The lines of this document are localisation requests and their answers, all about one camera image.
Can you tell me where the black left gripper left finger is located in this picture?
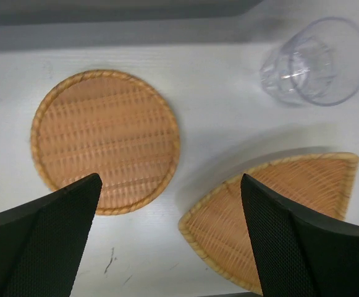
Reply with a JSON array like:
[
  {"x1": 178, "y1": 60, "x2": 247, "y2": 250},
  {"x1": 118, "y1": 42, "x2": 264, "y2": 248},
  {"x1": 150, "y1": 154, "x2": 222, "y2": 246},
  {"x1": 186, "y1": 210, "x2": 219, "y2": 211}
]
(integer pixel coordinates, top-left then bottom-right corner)
[{"x1": 0, "y1": 173, "x2": 103, "y2": 296}]

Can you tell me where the grey plastic bin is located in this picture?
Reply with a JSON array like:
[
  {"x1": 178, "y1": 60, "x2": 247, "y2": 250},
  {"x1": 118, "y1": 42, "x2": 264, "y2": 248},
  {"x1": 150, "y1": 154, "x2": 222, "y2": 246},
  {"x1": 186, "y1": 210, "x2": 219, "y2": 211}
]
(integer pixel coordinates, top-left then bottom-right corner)
[{"x1": 0, "y1": 0, "x2": 260, "y2": 25}]

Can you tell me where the round orange woven tray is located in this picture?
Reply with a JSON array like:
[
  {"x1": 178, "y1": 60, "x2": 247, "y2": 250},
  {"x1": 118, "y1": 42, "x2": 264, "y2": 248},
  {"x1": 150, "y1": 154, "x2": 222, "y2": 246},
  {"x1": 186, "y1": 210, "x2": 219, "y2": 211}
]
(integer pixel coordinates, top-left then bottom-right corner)
[{"x1": 30, "y1": 69, "x2": 180, "y2": 215}]

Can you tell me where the triangular orange woven tray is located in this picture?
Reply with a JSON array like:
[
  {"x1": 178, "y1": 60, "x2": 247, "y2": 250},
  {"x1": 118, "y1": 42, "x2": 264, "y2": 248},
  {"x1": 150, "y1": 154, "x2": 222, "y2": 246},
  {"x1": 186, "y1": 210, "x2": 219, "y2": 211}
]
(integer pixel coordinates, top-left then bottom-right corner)
[{"x1": 179, "y1": 152, "x2": 359, "y2": 295}]

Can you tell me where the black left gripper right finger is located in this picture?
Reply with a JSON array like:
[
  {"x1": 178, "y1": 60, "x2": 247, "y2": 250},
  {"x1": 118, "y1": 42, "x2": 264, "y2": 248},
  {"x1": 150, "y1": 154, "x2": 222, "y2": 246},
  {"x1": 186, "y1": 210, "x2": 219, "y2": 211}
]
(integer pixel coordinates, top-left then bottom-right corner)
[{"x1": 240, "y1": 174, "x2": 359, "y2": 296}]

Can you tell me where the clear plastic cup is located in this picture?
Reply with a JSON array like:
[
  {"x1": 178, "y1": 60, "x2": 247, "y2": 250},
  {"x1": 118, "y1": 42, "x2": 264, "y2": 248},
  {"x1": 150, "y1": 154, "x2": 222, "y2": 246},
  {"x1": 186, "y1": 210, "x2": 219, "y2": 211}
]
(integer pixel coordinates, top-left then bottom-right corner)
[{"x1": 260, "y1": 17, "x2": 359, "y2": 107}]

